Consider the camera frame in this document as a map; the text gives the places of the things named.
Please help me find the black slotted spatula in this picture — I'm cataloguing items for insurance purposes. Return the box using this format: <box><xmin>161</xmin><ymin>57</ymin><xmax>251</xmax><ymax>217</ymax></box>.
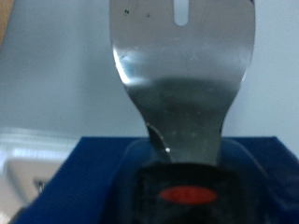
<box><xmin>108</xmin><ymin>0</ymin><xmax>257</xmax><ymax>224</ymax></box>

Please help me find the blue spatula grip block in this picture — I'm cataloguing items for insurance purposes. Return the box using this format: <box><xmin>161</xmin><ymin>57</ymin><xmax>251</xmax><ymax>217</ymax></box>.
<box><xmin>12</xmin><ymin>135</ymin><xmax>299</xmax><ymax>224</ymax></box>

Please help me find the silver toaster oven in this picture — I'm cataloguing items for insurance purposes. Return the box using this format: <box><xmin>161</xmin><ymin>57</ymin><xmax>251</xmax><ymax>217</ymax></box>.
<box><xmin>0</xmin><ymin>0</ymin><xmax>299</xmax><ymax>218</ymax></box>

